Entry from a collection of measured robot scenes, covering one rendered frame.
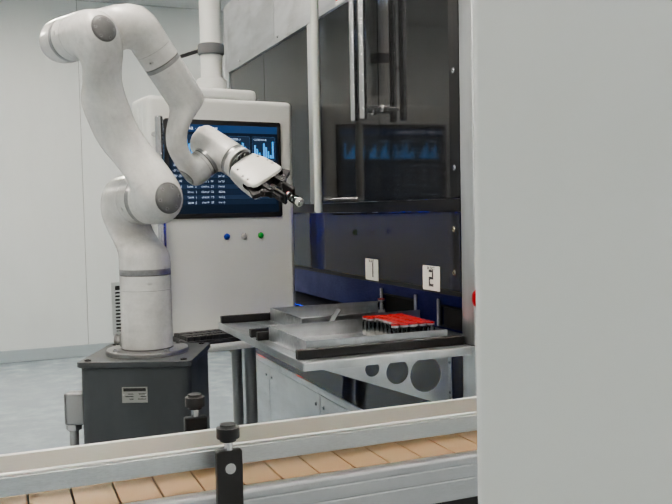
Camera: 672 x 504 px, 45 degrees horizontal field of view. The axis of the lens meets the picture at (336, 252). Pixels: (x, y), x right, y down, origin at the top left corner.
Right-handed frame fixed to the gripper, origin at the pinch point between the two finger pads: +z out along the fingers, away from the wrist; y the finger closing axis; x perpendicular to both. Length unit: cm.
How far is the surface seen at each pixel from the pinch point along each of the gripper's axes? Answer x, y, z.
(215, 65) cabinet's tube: -15, -38, -74
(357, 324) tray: -28.1, 1.8, 24.9
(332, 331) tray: -27.1, 8.1, 22.4
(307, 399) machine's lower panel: -107, -8, -9
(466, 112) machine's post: 22.2, -29.1, 30.3
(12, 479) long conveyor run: 69, 90, 69
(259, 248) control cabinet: -60, -18, -38
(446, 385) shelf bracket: -28, 1, 53
